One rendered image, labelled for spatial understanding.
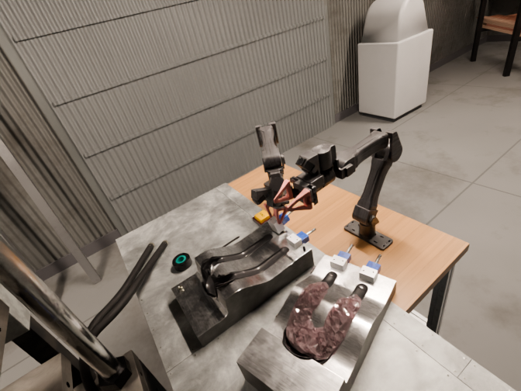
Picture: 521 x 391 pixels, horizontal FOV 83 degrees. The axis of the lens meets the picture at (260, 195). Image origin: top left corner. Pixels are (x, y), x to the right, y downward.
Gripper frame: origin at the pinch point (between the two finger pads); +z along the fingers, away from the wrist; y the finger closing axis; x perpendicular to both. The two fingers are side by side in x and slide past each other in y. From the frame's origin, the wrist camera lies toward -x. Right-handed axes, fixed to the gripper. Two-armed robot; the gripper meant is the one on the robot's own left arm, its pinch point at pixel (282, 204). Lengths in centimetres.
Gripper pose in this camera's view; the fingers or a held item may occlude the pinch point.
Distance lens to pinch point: 86.2
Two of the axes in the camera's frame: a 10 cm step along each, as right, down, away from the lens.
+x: 2.3, 8.0, 5.6
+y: 5.8, 3.5, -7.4
